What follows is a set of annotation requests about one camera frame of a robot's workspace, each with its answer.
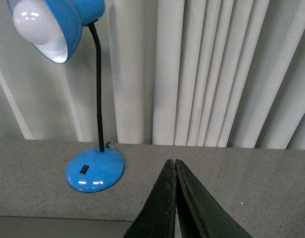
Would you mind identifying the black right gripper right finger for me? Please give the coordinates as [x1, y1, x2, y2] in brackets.
[175, 160, 250, 238]

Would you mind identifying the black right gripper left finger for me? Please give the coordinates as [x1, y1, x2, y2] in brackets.
[124, 160, 177, 238]

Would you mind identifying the white pleated curtain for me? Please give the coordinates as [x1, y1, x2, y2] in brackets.
[0, 0, 305, 150]

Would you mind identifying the blue gooseneck desk lamp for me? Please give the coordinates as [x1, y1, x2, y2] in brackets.
[7, 0, 125, 192]

